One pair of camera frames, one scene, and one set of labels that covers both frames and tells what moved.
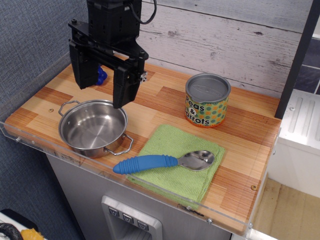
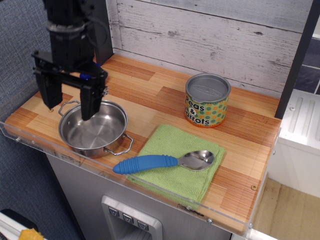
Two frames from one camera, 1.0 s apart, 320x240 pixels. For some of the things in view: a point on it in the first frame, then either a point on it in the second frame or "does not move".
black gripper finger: (85, 61) -> (50, 87)
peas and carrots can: (206, 99) does not move
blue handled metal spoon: (196, 161) does not move
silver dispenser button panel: (123, 221) does not move
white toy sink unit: (295, 160) does not move
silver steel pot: (88, 128) does not move
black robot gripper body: (111, 33) -> (72, 56)
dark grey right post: (309, 27) does not move
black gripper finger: (126, 83) -> (90, 98)
